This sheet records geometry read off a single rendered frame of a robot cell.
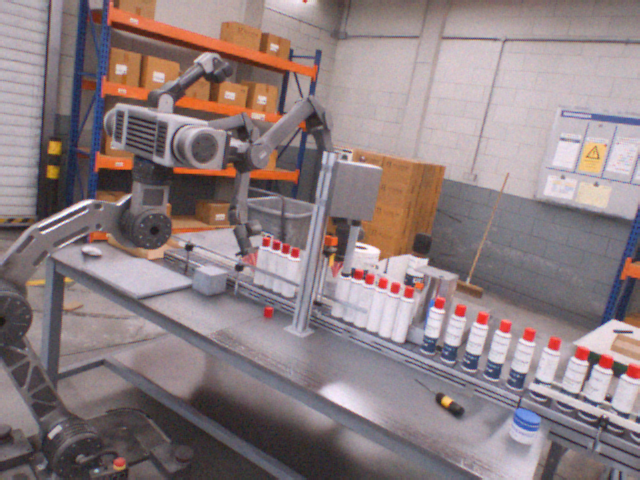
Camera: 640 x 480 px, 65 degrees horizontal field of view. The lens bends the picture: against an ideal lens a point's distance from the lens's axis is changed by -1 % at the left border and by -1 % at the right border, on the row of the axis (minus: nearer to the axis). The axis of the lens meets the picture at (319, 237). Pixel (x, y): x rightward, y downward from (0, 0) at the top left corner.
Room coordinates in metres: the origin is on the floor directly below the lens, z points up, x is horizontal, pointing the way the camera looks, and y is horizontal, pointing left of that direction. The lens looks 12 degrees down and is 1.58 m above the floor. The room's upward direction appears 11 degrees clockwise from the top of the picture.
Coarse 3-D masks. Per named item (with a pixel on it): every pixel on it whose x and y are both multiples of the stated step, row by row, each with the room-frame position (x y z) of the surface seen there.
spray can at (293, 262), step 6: (294, 252) 1.94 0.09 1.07; (288, 258) 1.95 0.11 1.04; (294, 258) 1.94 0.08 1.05; (288, 264) 1.94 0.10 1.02; (294, 264) 1.93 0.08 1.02; (288, 270) 1.94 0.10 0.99; (294, 270) 1.93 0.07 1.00; (288, 276) 1.93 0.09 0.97; (294, 276) 1.94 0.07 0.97; (282, 288) 1.95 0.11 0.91; (288, 288) 1.93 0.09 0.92; (294, 288) 1.95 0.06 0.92; (282, 294) 1.94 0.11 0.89; (288, 294) 1.93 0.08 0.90
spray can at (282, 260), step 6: (282, 246) 1.98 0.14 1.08; (288, 246) 1.98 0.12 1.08; (282, 252) 1.98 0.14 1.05; (288, 252) 1.98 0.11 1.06; (282, 258) 1.96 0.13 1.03; (282, 264) 1.96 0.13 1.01; (276, 270) 1.98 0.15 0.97; (282, 270) 1.96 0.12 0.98; (282, 276) 1.97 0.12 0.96; (276, 282) 1.97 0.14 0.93; (282, 282) 1.97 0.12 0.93; (276, 288) 1.96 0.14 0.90
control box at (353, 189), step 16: (336, 160) 1.72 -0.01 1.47; (336, 176) 1.69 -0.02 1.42; (352, 176) 1.71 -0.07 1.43; (368, 176) 1.74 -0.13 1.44; (336, 192) 1.69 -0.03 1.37; (352, 192) 1.72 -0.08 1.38; (368, 192) 1.74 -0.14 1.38; (336, 208) 1.70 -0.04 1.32; (352, 208) 1.72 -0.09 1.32; (368, 208) 1.75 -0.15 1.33
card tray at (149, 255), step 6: (108, 240) 2.37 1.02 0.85; (114, 240) 2.34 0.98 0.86; (168, 240) 2.52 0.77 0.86; (174, 240) 2.50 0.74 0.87; (120, 246) 2.32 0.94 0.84; (162, 246) 2.47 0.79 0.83; (168, 246) 2.49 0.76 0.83; (174, 246) 2.49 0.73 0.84; (180, 246) 2.47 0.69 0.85; (132, 252) 2.27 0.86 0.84; (138, 252) 2.25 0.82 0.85; (144, 252) 2.23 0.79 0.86; (150, 252) 2.34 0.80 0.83; (156, 252) 2.35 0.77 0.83; (162, 252) 2.37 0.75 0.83; (144, 258) 2.23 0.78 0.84; (150, 258) 2.25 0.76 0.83; (156, 258) 2.27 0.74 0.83; (162, 258) 2.29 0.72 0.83
